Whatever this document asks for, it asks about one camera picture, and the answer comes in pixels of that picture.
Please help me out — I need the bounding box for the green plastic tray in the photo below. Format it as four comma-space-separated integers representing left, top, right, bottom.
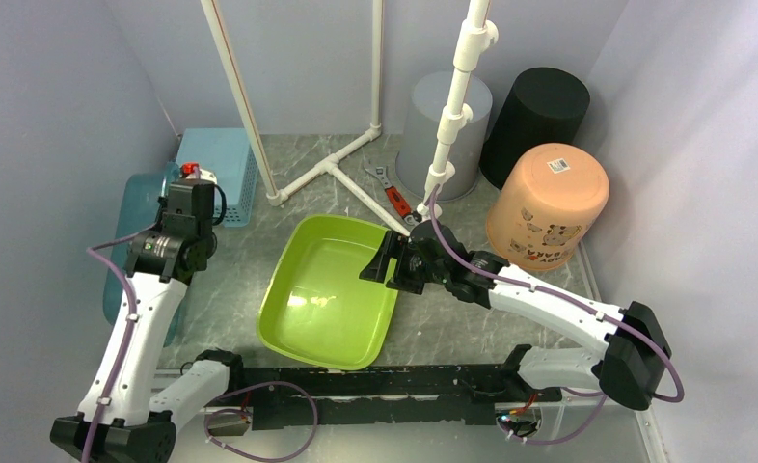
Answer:
257, 215, 398, 370

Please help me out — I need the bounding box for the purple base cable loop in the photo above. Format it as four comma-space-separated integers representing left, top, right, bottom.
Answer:
203, 380, 320, 463

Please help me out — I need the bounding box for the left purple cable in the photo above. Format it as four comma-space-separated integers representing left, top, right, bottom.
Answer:
78, 223, 160, 463

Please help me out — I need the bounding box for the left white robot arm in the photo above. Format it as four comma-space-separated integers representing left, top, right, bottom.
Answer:
50, 178, 248, 462

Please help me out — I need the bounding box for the grey plastic bucket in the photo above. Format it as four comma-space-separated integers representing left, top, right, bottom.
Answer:
393, 71, 494, 204

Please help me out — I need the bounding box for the blue plastic basket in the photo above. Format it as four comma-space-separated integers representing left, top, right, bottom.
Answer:
176, 128, 258, 228

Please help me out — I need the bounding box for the orange plastic bucket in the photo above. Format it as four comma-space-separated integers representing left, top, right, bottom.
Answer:
485, 143, 609, 271

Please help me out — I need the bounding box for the black plastic bucket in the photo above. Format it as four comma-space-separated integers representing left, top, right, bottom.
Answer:
479, 67, 591, 189

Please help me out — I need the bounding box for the clear teal plastic tub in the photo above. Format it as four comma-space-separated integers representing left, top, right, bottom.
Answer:
102, 162, 180, 325

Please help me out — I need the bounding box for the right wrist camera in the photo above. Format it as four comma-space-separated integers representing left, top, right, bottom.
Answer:
416, 201, 443, 222

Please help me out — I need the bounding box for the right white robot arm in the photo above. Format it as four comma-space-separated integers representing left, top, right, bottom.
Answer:
359, 221, 673, 411

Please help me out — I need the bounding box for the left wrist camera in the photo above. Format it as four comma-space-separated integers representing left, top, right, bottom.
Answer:
179, 162, 219, 186

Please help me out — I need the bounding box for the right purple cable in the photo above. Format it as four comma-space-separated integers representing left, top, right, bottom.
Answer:
424, 185, 686, 405

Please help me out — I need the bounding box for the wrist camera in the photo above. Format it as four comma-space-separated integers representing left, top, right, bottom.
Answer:
179, 162, 219, 186
416, 201, 443, 222

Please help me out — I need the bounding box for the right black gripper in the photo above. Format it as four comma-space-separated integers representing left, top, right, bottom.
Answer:
359, 230, 448, 294

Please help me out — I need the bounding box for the white PVC pipe frame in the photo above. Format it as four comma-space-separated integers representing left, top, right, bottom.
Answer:
200, 0, 501, 239

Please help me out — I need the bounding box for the red handled adjustable wrench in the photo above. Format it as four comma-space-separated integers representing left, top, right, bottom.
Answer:
364, 160, 420, 226

